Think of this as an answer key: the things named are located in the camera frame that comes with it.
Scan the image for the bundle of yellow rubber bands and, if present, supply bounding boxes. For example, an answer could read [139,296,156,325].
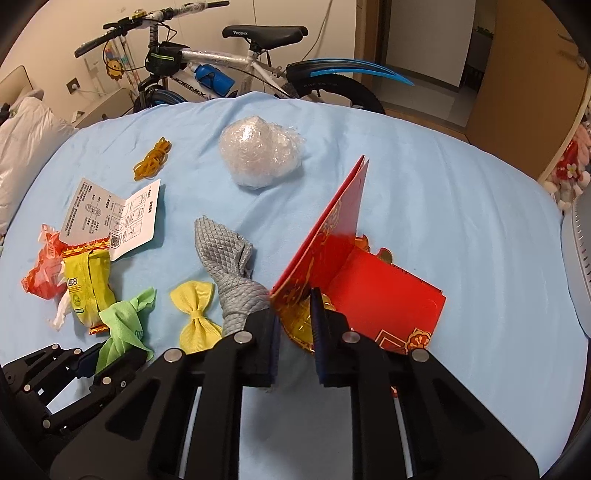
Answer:
[133,137,174,181]

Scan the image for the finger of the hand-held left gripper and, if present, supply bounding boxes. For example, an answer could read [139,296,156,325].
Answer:
[44,348,153,435]
[2,344,103,385]

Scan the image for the pile of plush toys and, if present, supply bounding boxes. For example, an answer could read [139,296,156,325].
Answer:
[542,114,591,214]

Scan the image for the red plastic bag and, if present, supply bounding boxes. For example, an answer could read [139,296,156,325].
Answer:
[21,224,70,301]

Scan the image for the yellow snack packet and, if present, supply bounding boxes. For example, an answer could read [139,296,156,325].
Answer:
[61,237,118,337]

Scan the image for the red and gold card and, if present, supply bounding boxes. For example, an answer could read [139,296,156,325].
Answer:
[271,156,447,357]

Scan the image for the white and blue bicycle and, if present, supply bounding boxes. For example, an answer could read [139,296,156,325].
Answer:
[74,0,416,116]

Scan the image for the green cloth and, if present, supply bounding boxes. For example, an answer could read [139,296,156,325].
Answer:
[95,287,158,377]

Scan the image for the beige nightstand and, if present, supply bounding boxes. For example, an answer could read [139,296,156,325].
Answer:
[74,88,134,127]

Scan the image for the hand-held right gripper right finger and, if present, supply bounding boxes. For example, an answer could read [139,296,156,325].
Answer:
[309,287,541,480]

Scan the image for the ball of clear plastic wrap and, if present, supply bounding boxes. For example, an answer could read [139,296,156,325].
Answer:
[219,116,308,188]

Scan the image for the beige headboard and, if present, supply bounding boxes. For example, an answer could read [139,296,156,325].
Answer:
[0,65,41,109]

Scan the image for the yellow ribbon bow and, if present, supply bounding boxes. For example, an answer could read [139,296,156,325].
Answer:
[170,281,223,355]

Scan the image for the white crumpled plastic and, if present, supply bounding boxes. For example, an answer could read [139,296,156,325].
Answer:
[46,263,74,331]

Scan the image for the white pillow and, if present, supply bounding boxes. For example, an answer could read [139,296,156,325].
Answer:
[0,95,80,232]

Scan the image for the wooden door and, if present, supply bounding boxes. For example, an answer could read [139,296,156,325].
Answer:
[466,0,591,185]

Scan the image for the white fan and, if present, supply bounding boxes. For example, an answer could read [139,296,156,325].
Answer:
[560,185,591,343]

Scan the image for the black bicycle frame bag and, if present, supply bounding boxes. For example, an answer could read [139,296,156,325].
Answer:
[145,42,184,75]

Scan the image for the grey quilted cloth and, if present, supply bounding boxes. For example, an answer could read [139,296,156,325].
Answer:
[194,216,271,337]

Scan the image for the blue water bottle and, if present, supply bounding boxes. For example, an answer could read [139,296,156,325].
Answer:
[193,63,236,97]

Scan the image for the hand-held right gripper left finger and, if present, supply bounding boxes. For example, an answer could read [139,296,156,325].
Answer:
[51,307,282,480]

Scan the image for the white printed paper leaflet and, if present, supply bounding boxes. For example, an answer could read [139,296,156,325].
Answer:
[59,178,161,261]

